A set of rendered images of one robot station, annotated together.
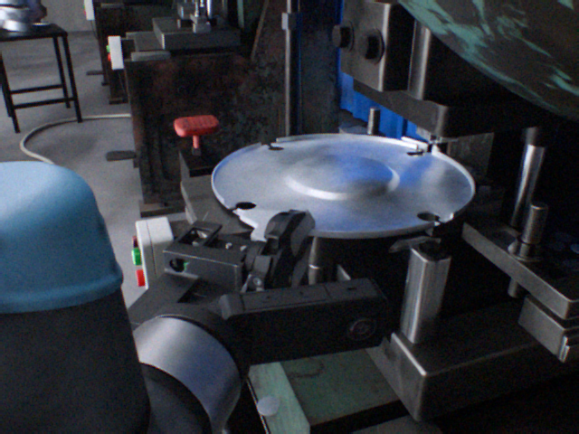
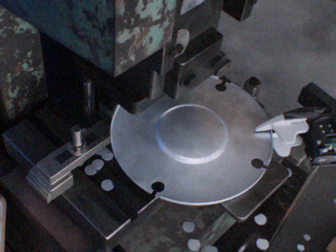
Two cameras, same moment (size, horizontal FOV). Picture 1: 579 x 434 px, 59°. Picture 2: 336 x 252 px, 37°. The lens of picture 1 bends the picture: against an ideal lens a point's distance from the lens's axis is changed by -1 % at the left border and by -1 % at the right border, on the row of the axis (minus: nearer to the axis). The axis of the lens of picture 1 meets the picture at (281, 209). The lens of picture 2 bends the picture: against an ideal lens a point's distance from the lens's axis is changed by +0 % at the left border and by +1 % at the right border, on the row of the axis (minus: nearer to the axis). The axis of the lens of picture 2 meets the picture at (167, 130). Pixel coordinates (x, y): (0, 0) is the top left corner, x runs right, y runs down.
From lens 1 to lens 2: 1.05 m
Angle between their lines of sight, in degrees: 86
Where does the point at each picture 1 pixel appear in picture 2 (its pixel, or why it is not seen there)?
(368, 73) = (207, 75)
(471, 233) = not seen: hidden behind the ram
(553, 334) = (228, 67)
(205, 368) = not seen: outside the picture
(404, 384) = not seen: hidden behind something
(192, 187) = (248, 207)
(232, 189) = (242, 178)
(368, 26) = (208, 57)
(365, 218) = (238, 109)
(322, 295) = (326, 96)
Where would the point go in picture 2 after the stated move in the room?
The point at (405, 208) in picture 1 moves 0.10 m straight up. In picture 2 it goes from (217, 96) to (227, 58)
